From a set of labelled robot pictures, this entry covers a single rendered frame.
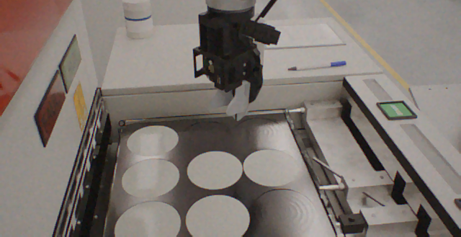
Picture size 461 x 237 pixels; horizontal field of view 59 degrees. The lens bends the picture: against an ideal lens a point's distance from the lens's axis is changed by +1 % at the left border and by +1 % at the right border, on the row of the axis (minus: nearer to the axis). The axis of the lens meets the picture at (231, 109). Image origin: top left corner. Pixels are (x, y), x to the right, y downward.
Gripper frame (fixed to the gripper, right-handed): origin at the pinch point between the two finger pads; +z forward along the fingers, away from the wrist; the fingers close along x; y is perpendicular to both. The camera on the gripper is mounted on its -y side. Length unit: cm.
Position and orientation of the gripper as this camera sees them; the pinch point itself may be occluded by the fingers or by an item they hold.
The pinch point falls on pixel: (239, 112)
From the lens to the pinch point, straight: 72.0
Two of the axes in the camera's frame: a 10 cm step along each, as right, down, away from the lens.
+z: 0.1, 8.3, 5.6
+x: 7.4, 3.7, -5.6
